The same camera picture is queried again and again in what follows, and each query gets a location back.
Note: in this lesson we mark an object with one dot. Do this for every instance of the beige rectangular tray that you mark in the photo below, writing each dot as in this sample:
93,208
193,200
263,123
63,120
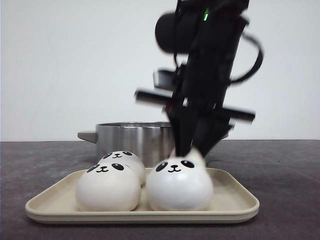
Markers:
232,203

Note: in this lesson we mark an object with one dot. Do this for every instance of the panda bun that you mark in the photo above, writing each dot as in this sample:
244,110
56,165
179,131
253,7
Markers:
108,187
195,153
179,184
129,159

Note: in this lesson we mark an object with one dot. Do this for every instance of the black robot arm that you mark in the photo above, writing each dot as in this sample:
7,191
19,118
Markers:
208,32

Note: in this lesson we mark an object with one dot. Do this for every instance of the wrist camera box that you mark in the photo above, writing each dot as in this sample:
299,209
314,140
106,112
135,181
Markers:
165,79

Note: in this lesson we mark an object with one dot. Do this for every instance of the stainless steel steamer pot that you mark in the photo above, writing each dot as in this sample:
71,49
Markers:
152,142

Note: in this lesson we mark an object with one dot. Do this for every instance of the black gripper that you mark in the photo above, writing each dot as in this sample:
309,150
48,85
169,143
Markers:
195,108

